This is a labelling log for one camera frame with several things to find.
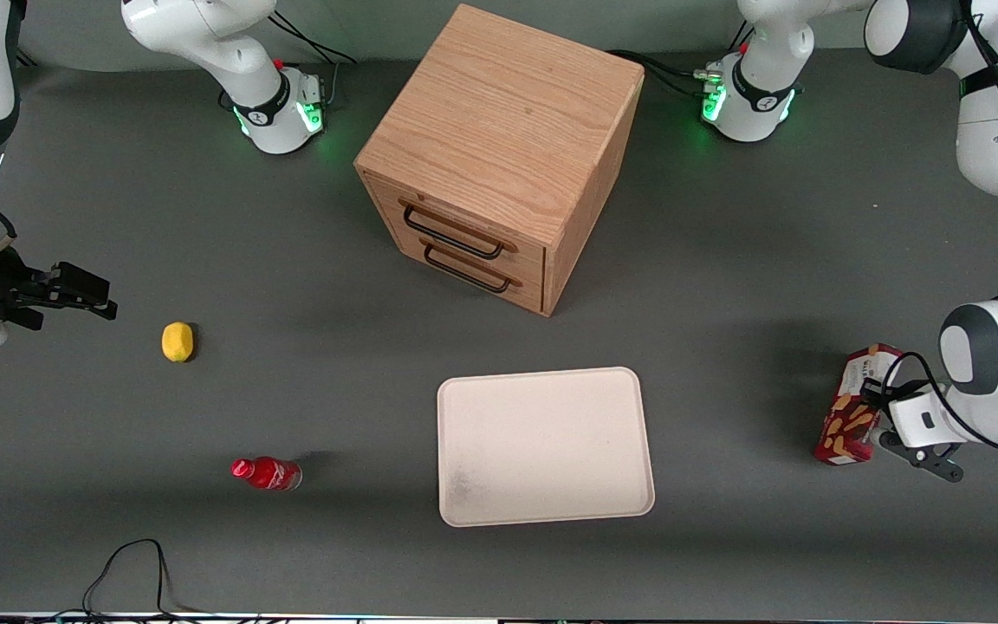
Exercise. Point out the beige plastic tray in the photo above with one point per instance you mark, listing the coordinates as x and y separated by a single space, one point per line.
542 446

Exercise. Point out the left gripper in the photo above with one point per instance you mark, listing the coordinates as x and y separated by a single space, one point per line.
874 392

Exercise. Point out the yellow lemon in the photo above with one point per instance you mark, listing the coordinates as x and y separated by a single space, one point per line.
177 341

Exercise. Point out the wooden two-drawer cabinet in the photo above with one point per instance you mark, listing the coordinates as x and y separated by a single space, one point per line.
508 113

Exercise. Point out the red cookie box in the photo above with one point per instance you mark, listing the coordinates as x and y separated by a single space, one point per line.
845 425

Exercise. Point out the red cola bottle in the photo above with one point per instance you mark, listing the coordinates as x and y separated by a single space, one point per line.
269 474

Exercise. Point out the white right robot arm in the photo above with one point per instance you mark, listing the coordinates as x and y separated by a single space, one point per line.
204 35

